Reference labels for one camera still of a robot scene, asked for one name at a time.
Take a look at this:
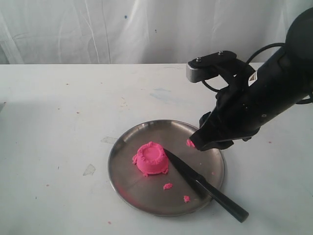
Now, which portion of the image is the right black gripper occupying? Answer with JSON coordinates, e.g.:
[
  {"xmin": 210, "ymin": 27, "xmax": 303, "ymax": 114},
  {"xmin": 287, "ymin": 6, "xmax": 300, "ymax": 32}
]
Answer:
[{"xmin": 189, "ymin": 83, "xmax": 259, "ymax": 151}]

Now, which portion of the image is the black kitchen knife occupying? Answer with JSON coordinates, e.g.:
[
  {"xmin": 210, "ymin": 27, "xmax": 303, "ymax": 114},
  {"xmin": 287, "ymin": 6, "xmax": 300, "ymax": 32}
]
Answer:
[{"xmin": 164, "ymin": 149, "xmax": 249, "ymax": 223}]

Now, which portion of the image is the pink clay mound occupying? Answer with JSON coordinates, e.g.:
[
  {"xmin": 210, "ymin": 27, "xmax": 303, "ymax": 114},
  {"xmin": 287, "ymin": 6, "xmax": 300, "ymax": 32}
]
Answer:
[{"xmin": 132, "ymin": 141, "xmax": 169, "ymax": 177}]

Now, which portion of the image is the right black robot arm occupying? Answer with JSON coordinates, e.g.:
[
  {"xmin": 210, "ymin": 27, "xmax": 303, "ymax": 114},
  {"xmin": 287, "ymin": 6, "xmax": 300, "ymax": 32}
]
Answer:
[{"xmin": 186, "ymin": 9, "xmax": 313, "ymax": 151}]

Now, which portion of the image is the pink crumb near knife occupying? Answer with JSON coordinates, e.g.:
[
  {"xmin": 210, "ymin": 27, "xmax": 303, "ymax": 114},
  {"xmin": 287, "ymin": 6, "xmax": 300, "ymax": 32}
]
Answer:
[{"xmin": 186, "ymin": 139, "xmax": 196, "ymax": 148}]

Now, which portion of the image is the pink crumb lower right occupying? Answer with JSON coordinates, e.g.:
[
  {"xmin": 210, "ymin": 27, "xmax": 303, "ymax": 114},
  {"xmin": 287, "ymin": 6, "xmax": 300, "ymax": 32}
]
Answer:
[{"xmin": 183, "ymin": 195, "xmax": 191, "ymax": 203}]

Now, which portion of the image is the pink crumb centre bottom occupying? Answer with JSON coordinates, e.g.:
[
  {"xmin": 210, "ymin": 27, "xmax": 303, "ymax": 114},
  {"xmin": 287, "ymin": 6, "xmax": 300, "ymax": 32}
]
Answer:
[{"xmin": 163, "ymin": 183, "xmax": 173, "ymax": 190}]

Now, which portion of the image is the round steel plate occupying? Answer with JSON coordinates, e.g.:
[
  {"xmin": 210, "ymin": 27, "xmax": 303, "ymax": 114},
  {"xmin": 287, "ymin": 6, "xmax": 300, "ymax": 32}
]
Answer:
[{"xmin": 108, "ymin": 119, "xmax": 225, "ymax": 217}]

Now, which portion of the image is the white backdrop curtain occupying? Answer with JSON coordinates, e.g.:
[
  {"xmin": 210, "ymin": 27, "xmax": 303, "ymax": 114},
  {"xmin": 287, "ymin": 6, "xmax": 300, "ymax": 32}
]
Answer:
[{"xmin": 0, "ymin": 0, "xmax": 313, "ymax": 64}]

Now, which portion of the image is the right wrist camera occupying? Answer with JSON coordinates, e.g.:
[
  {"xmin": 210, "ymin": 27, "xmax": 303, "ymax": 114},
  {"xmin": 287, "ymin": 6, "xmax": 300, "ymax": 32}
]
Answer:
[{"xmin": 186, "ymin": 50, "xmax": 239, "ymax": 83}]

